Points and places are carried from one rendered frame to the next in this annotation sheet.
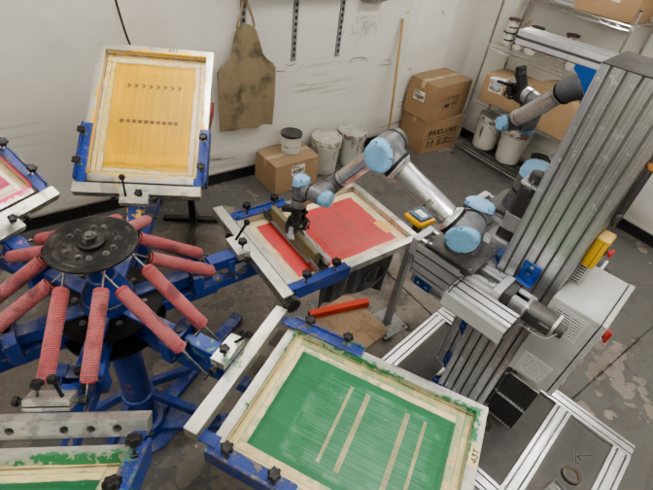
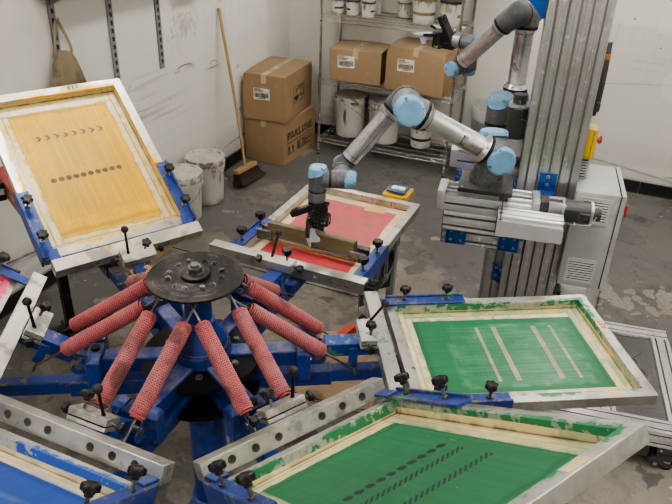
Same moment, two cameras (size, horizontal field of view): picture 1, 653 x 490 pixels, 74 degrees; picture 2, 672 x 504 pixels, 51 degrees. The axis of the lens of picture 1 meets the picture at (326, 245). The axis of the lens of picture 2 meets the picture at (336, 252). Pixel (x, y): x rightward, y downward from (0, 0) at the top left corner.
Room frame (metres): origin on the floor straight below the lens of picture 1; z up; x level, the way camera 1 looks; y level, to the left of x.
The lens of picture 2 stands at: (-0.76, 1.24, 2.46)
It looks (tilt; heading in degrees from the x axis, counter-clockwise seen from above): 30 degrees down; 334
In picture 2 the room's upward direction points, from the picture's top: 2 degrees clockwise
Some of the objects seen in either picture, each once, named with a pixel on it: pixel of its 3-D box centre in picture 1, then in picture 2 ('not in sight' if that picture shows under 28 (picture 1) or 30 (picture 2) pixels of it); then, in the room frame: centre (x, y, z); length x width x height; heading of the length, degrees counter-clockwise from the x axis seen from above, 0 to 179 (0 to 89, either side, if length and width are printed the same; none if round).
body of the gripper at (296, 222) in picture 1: (298, 217); (318, 213); (1.61, 0.15, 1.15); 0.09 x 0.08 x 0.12; 41
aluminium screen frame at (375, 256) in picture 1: (327, 229); (331, 228); (1.76, 0.00, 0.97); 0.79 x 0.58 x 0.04; 131
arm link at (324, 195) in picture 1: (322, 194); (342, 177); (1.58, 0.05, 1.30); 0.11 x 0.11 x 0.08; 65
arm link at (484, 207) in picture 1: (475, 215); (492, 144); (1.42, -0.56, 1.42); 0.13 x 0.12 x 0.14; 155
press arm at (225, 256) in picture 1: (226, 259); (272, 279); (1.40, 0.43, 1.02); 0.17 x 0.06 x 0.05; 131
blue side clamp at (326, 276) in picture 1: (320, 279); (369, 266); (1.40, 0.00, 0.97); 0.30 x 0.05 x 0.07; 131
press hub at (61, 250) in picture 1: (125, 351); (207, 427); (1.07, 0.80, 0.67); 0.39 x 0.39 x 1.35
